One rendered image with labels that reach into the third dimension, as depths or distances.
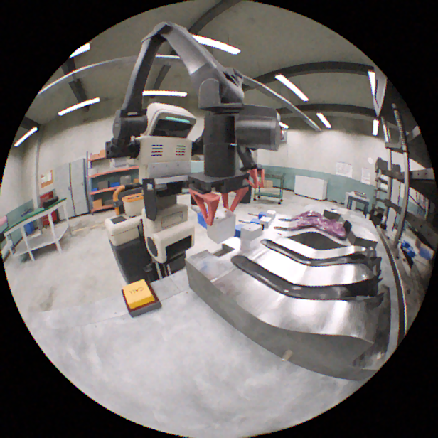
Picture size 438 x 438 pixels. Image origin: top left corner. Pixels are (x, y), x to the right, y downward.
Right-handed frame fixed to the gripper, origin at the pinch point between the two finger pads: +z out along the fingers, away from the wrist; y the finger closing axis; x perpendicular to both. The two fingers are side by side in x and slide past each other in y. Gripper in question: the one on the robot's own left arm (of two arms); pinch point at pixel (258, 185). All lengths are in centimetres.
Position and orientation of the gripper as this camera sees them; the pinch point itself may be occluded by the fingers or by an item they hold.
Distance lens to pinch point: 62.9
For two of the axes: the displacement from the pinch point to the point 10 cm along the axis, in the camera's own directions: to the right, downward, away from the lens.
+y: 5.9, -2.7, 7.6
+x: -7.2, 2.4, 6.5
